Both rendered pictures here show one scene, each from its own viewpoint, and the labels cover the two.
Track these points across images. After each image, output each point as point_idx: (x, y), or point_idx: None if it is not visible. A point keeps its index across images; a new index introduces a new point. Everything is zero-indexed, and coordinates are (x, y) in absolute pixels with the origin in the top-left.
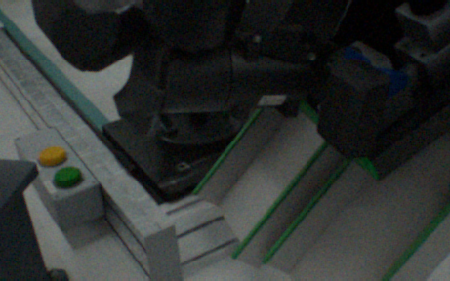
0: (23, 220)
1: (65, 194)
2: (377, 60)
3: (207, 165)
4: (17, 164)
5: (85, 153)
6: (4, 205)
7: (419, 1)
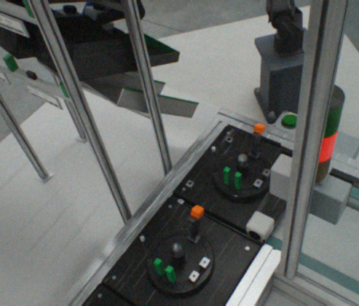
0: (267, 75)
1: (281, 114)
2: (89, 6)
3: (218, 150)
4: (278, 66)
5: None
6: (260, 52)
7: (72, 6)
